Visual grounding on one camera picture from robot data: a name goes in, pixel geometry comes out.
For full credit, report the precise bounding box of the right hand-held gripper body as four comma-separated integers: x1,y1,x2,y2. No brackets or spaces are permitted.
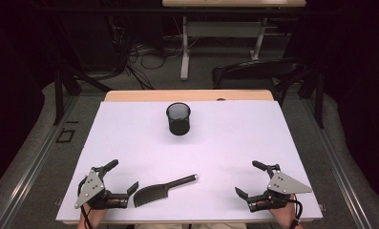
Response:
246,170,313,214

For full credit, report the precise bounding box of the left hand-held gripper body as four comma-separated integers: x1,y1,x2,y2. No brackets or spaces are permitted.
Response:
74,165,130,210

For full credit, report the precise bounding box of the black spatula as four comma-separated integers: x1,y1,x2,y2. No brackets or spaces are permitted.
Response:
133,173,200,209

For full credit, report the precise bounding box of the black mesh holder cup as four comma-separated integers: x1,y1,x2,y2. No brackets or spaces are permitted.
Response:
165,101,192,136

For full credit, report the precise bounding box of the person's left hand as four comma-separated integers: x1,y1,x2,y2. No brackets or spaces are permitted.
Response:
81,198,122,219

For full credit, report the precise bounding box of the person's right hand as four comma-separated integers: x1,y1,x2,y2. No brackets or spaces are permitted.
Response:
257,194,299,223

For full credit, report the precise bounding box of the white table mat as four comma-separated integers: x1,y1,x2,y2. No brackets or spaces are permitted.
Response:
55,99,324,223

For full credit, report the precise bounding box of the black metal stand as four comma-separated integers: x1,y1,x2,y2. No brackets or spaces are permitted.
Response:
53,68,114,126
298,68,326,130

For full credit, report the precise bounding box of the black chair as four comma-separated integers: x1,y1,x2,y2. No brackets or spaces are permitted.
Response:
211,57,309,108

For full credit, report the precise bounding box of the wooden table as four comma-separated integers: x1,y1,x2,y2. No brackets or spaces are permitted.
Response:
55,89,324,226

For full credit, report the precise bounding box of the white-legged wooden desk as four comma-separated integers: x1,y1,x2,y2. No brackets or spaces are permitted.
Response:
161,0,307,81

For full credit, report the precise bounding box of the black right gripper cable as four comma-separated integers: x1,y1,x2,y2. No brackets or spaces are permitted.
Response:
286,193,305,229

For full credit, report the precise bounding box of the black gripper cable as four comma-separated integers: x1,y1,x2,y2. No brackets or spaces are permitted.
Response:
77,177,95,229
286,193,305,229

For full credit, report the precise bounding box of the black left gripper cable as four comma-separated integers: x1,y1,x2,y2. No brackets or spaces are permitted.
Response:
77,177,95,229

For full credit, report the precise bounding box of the aluminium floor rail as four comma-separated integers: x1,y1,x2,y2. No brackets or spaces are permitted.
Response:
300,94,375,229
0,94,80,229

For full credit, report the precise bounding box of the bundle of floor cables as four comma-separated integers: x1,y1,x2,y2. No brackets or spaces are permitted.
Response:
109,15,185,91

